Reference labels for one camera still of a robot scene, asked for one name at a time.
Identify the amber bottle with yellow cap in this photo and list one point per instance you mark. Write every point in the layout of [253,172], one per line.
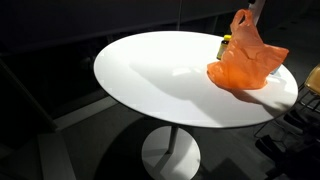
[223,47]

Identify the orange plastic bag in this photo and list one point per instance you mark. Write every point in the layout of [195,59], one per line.
[246,61]

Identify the white table pedestal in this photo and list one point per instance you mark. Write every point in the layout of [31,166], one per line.
[173,160]

